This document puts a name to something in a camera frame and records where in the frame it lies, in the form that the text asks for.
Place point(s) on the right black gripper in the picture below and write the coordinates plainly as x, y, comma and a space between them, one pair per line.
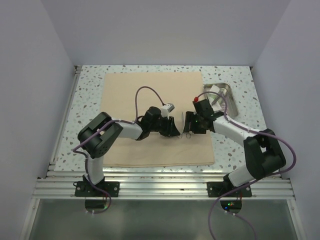
190, 117

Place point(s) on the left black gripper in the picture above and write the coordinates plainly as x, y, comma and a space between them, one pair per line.
171, 130

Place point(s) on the steel hemostat clamp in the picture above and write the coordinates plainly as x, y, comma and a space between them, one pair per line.
181, 127

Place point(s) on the stainless steel tray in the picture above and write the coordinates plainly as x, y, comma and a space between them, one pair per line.
220, 106

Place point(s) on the beige cloth wrap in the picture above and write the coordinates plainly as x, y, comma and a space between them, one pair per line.
127, 95

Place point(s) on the serrated steel forceps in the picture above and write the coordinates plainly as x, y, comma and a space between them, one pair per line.
218, 97

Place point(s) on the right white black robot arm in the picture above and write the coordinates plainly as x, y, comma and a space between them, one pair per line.
263, 153

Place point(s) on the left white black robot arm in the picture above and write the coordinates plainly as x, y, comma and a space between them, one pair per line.
97, 137

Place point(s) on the white gauze pad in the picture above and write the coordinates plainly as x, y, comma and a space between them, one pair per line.
214, 89

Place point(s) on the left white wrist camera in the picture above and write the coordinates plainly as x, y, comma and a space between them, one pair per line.
166, 109

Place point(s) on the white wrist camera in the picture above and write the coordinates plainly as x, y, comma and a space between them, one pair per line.
195, 100
166, 109

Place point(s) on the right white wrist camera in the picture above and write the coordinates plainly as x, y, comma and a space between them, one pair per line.
195, 100

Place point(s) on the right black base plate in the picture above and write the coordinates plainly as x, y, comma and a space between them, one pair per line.
218, 188

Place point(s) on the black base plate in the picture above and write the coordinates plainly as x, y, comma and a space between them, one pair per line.
85, 189
218, 188

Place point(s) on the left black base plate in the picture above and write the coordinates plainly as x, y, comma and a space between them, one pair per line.
85, 189

